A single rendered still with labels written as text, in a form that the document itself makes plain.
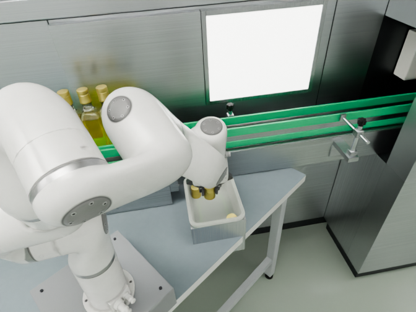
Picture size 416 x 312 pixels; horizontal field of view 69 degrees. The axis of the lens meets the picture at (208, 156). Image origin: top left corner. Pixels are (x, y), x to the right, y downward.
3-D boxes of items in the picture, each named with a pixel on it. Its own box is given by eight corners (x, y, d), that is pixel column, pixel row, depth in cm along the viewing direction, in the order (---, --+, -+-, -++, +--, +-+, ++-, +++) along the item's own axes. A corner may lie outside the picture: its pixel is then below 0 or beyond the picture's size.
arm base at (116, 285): (153, 292, 75) (143, 257, 65) (115, 338, 67) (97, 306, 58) (112, 261, 82) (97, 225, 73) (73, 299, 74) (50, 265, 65)
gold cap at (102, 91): (111, 96, 97) (107, 83, 94) (109, 101, 94) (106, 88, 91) (99, 97, 97) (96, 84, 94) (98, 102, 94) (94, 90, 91)
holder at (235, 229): (226, 177, 118) (226, 163, 113) (245, 235, 97) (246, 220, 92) (183, 184, 116) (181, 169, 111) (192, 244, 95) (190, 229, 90)
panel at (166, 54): (307, 88, 124) (324, -3, 102) (311, 91, 121) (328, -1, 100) (83, 117, 114) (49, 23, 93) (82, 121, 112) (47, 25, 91)
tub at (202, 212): (230, 186, 114) (230, 169, 108) (246, 234, 96) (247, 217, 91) (184, 194, 112) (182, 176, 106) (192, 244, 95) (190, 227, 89)
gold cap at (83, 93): (92, 98, 96) (88, 85, 93) (91, 103, 93) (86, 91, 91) (81, 99, 96) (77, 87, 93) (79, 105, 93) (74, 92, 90)
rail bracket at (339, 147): (337, 151, 122) (351, 102, 108) (361, 179, 109) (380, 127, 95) (326, 153, 121) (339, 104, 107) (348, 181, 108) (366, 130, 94)
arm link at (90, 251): (121, 270, 63) (101, 221, 53) (54, 288, 61) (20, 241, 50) (117, 233, 71) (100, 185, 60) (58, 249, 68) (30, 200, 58)
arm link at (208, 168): (126, 145, 51) (171, 167, 71) (186, 184, 47) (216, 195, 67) (153, 103, 52) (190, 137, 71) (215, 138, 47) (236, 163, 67)
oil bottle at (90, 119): (114, 153, 112) (98, 103, 99) (112, 163, 108) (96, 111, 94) (98, 156, 112) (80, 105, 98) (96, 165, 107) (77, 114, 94)
